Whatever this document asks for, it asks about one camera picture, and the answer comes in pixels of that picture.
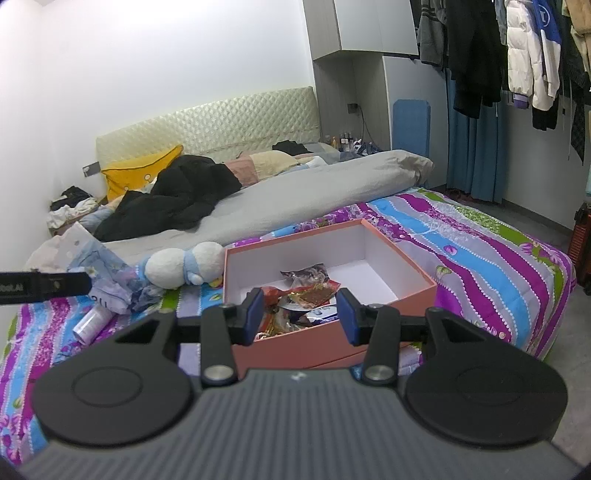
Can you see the dark patterned hanging garment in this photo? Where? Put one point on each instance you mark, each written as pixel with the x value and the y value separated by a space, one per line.
pixel 577 120

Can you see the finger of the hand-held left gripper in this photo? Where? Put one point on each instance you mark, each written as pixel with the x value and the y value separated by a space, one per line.
pixel 60 284

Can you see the black jacket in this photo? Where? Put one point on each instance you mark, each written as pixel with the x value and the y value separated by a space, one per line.
pixel 184 194

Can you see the blue board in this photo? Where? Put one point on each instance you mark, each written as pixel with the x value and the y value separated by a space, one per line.
pixel 411 129

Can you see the cream quilted headboard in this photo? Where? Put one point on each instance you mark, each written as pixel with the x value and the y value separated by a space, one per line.
pixel 221 124

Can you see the purple floral bed sheet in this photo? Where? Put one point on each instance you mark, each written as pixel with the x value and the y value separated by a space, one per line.
pixel 485 258

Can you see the orange clear snack packet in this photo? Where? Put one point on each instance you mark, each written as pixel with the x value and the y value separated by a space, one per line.
pixel 277 328

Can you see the white wardrobe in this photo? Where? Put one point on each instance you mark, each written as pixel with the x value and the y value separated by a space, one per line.
pixel 369 23

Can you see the blue and white jacket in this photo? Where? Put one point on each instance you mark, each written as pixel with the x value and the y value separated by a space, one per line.
pixel 547 23

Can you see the black garment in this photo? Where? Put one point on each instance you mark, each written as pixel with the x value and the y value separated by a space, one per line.
pixel 291 146

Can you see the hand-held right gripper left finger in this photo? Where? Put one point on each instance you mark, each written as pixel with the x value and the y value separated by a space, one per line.
pixel 254 314

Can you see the pink pillow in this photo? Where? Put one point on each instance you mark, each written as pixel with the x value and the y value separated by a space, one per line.
pixel 242 170

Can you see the beige pillow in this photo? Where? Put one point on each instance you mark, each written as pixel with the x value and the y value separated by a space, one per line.
pixel 272 162

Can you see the black wall socket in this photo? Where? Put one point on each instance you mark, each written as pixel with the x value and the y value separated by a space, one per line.
pixel 353 107

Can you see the light blue printed plastic bag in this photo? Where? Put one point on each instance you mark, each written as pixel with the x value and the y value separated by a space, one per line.
pixel 115 287

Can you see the dark red crate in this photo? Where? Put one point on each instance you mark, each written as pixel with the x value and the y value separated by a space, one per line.
pixel 582 249

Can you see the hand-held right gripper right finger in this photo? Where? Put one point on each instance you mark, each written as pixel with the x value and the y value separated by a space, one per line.
pixel 347 319

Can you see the blue curtain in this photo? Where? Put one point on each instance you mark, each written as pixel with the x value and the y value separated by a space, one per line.
pixel 475 157

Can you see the grey wall plate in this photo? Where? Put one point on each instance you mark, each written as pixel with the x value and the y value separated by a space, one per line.
pixel 91 170

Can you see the white tube bottle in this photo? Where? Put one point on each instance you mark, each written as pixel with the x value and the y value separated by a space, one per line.
pixel 92 323

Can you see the red brown snack packet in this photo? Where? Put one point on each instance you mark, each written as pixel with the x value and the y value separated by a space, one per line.
pixel 272 295

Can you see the row of small bottles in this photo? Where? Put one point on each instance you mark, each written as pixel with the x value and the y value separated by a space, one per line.
pixel 344 140

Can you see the white puffer jacket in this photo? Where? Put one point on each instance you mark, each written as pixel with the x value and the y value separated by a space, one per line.
pixel 526 60

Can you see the beige hanging jacket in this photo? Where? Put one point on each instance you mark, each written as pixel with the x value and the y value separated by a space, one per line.
pixel 579 23

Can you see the yellow pillow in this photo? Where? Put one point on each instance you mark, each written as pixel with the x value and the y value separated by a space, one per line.
pixel 138 175

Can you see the pink cardboard box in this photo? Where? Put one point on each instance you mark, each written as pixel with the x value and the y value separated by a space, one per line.
pixel 300 351

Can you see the white and blue plush toy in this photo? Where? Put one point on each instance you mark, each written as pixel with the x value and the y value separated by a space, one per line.
pixel 171 267

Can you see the pile of clothes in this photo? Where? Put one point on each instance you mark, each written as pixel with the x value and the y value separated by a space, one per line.
pixel 69 207

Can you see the light blue cloth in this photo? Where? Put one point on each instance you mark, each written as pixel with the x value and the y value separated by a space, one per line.
pixel 99 219

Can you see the wooden nightstand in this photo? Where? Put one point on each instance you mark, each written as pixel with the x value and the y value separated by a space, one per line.
pixel 54 231

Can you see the dark snack packet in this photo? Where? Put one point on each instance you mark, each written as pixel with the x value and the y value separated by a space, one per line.
pixel 307 274

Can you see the black hanging coat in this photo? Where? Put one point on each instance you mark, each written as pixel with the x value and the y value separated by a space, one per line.
pixel 475 55

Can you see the grey duvet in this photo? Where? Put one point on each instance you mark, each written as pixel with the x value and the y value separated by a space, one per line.
pixel 323 194

